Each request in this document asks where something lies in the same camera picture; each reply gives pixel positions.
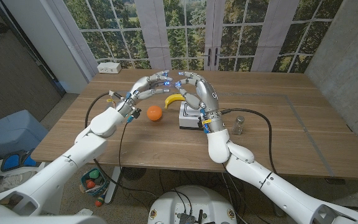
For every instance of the teal toy basket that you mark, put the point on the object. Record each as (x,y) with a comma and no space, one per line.
(99,186)

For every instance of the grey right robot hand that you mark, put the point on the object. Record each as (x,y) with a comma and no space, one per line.
(205,93)

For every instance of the blue-grey storage bin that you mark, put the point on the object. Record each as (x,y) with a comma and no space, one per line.
(11,130)

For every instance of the clear glass salt shaker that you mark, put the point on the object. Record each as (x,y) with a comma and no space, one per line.
(238,126)

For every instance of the orange fruit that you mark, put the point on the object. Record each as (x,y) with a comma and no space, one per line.
(154,113)

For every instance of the printed window backdrop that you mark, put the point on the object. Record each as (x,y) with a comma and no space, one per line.
(182,31)

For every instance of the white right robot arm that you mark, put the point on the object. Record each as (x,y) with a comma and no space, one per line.
(219,146)

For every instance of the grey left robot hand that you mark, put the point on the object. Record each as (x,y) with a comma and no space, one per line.
(145,85)

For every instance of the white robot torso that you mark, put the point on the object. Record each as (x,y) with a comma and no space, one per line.
(210,202)

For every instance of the red and green floor toy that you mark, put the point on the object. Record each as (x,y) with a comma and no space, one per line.
(99,203)

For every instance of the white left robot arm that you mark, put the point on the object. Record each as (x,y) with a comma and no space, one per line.
(98,124)

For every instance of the yellow banana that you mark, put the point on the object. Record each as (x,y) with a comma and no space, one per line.
(172,99)

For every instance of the white box with black frame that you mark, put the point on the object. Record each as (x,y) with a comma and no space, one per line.
(189,119)

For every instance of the dark round grille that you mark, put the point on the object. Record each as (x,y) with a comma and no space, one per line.
(134,173)

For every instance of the white power strip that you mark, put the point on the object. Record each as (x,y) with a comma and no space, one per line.
(109,67)

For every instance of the white table leg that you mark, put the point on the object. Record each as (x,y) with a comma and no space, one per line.
(115,186)

